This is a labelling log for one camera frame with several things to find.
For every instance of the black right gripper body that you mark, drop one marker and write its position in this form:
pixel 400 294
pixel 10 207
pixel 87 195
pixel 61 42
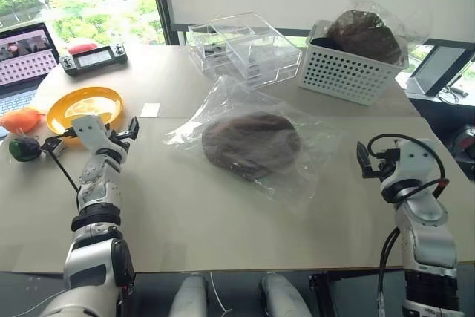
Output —
pixel 386 163

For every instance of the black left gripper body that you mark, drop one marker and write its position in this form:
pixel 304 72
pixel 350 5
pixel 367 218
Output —
pixel 118 139

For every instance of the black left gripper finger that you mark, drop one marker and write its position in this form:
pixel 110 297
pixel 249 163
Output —
pixel 133 128

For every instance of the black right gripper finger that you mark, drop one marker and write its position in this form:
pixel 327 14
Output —
pixel 364 154
pixel 371 173

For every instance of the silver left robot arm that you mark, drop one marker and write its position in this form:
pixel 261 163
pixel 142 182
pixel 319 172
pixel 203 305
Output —
pixel 96 257

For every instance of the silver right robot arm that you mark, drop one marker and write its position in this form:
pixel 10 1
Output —
pixel 426 242

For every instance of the white paper label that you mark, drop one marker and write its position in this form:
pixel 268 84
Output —
pixel 151 110

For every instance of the yellow plastic plate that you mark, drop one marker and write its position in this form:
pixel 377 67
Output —
pixel 67 116

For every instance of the small white smartwatch device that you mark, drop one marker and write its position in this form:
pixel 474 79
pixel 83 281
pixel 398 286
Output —
pixel 60 148

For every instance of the black handheld controller with screen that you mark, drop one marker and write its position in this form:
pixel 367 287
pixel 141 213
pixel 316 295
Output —
pixel 94 59

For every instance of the white perforated plastic basket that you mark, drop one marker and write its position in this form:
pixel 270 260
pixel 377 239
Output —
pixel 341 75

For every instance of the red and black machine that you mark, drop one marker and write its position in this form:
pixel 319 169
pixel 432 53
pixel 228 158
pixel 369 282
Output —
pixel 465 142

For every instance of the red oblong object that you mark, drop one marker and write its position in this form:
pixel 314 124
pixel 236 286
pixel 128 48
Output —
pixel 81 48

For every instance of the green and black round toy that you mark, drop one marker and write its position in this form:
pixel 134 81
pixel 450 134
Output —
pixel 22 150

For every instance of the orange plush toy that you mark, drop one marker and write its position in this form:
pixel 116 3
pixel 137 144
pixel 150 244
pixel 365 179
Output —
pixel 20 120

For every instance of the grey tilted monitor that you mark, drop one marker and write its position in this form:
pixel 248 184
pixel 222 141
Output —
pixel 434 68

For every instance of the open laptop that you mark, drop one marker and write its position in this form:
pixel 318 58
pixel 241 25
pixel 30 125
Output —
pixel 22 61

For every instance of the bagged dark wig in basket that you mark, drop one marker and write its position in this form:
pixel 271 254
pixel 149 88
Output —
pixel 408 16

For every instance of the clear acrylic drawer organizer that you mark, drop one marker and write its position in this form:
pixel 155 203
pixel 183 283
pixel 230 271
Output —
pixel 252 46

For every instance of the grey rounded shape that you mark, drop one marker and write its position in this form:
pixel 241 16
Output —
pixel 284 298
pixel 189 298

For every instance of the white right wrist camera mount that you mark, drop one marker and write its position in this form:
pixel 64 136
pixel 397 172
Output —
pixel 415 161

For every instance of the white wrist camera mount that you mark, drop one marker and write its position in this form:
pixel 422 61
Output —
pixel 89 131
pixel 415 161

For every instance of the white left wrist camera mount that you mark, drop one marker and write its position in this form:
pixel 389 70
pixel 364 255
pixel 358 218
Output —
pixel 89 131

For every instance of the dark window frame post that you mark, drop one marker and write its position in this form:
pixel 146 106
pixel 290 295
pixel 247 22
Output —
pixel 165 1

